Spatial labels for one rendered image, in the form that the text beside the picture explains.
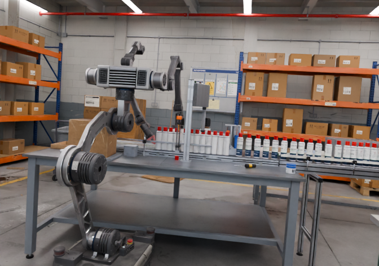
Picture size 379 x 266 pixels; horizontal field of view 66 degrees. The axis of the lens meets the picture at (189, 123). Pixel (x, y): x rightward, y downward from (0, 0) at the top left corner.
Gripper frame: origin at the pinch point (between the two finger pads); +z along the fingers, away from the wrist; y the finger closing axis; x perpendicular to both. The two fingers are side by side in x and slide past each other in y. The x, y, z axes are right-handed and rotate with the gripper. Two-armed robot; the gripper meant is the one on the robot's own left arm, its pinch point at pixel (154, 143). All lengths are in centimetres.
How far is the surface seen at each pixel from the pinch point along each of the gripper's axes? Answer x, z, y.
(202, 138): -38.2, 19.8, -2.6
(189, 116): -40.2, -2.7, -16.0
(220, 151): -45, 37, -3
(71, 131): 37, -41, -45
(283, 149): -91, 64, -4
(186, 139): -28.2, 12.2, -16.1
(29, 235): 113, 7, -43
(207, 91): -64, -12, -8
